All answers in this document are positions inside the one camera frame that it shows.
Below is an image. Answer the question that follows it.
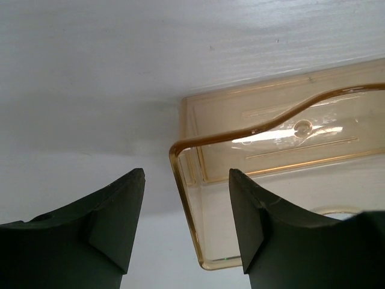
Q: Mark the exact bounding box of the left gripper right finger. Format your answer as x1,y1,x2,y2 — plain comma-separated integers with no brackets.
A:
229,169,384,288

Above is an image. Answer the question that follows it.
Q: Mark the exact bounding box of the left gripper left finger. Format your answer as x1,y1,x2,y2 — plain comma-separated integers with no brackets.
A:
1,168,145,288

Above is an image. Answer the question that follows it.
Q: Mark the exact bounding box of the amber transparent plastic box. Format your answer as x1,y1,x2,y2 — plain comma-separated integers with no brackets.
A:
169,58,384,270

